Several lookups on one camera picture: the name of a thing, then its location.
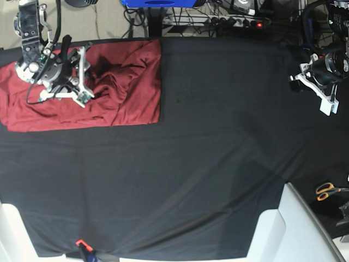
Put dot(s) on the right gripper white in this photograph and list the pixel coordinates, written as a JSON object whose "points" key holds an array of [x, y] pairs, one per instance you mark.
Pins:
{"points": [[67, 79]]}

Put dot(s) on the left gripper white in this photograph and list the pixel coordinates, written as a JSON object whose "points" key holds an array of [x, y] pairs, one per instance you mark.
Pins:
{"points": [[318, 75]]}

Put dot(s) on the red long-sleeve T-shirt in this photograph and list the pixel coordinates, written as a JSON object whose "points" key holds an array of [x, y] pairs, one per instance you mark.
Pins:
{"points": [[125, 78]]}

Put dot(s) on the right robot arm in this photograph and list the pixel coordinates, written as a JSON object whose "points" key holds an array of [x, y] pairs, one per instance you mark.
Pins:
{"points": [[38, 41]]}

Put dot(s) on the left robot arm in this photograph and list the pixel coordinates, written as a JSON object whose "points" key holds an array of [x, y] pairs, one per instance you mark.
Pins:
{"points": [[337, 18]]}

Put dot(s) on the black table cloth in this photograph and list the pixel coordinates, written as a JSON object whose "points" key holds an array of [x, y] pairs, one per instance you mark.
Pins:
{"points": [[230, 134]]}

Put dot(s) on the blue plastic bin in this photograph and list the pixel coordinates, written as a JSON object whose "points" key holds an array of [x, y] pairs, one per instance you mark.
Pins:
{"points": [[158, 3]]}

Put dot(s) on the white power strip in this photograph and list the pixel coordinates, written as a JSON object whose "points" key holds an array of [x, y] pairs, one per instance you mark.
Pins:
{"points": [[200, 20]]}

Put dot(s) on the white foam block right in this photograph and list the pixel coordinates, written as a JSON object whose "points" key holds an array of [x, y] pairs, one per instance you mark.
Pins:
{"points": [[292, 232]]}

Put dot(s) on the white foam block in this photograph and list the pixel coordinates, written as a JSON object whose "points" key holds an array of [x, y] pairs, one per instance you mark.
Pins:
{"points": [[292, 232], [15, 242]]}

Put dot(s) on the orange clamp at bottom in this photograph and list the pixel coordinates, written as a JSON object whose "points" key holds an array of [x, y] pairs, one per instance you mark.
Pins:
{"points": [[82, 244]]}

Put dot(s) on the white foam block left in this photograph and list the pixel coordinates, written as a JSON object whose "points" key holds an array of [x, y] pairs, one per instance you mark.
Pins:
{"points": [[15, 242]]}

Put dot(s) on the yellow-handled scissors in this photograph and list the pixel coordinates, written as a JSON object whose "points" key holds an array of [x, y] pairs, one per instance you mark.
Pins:
{"points": [[325, 190]]}

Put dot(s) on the black metal bracket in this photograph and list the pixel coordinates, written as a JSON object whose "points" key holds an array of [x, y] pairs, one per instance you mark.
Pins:
{"points": [[344, 210]]}

